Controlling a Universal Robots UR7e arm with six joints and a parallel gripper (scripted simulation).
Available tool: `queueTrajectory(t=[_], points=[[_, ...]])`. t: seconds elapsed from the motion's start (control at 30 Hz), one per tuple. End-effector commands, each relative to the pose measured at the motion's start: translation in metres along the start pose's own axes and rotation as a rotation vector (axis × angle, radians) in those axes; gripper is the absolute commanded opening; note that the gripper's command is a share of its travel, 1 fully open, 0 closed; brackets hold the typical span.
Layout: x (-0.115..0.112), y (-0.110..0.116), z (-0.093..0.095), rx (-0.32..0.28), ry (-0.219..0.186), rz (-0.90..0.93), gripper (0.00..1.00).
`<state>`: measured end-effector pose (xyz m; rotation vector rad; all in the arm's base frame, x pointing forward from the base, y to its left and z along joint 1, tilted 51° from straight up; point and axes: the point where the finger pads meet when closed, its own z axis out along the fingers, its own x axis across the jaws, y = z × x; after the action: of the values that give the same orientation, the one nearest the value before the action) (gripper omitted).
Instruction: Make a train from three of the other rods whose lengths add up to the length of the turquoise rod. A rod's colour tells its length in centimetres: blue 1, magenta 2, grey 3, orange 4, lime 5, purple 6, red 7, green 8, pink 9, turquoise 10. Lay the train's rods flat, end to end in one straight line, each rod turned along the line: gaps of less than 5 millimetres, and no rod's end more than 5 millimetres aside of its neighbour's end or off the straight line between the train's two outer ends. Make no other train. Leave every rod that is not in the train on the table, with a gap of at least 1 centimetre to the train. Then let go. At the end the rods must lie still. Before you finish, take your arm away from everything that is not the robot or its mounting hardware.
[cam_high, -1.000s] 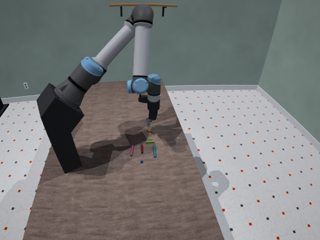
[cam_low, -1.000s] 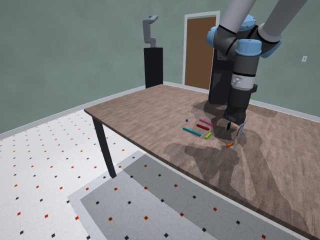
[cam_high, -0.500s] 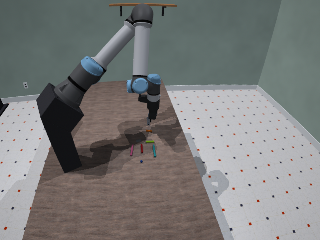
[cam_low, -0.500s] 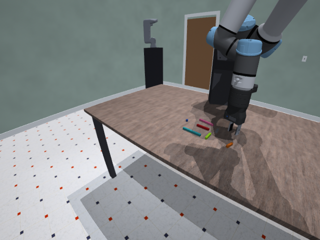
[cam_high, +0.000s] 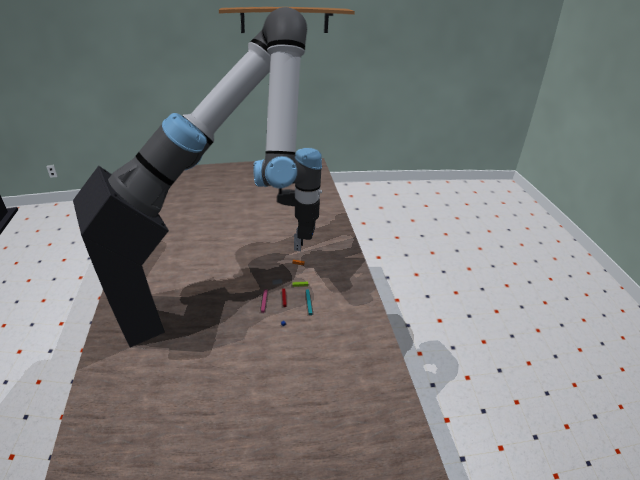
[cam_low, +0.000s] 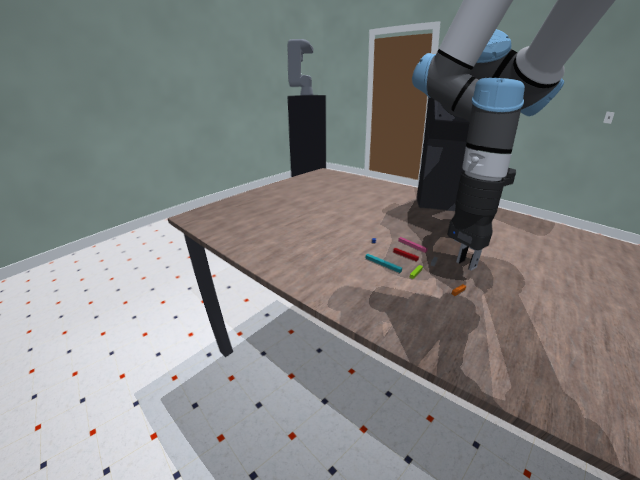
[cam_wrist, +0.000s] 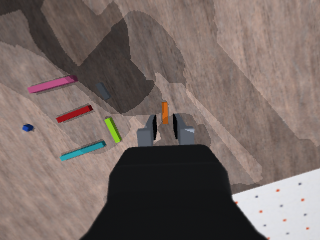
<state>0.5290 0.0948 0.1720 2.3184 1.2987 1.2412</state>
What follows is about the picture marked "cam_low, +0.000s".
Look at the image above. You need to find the pink rod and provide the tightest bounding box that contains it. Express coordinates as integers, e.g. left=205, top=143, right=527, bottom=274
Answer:
left=398, top=237, right=428, bottom=253

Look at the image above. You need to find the lime green rod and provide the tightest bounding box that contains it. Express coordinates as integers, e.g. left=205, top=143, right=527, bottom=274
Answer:
left=410, top=265, right=423, bottom=279

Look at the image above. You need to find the orange rod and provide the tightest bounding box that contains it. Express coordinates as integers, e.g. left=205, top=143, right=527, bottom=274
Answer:
left=451, top=284, right=466, bottom=296

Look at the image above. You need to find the turquoise rod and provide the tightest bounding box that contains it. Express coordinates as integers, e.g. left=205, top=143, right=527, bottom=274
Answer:
left=365, top=254, right=402, bottom=273

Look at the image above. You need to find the red rod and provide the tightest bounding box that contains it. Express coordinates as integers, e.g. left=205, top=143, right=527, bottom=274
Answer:
left=393, top=248, right=419, bottom=262

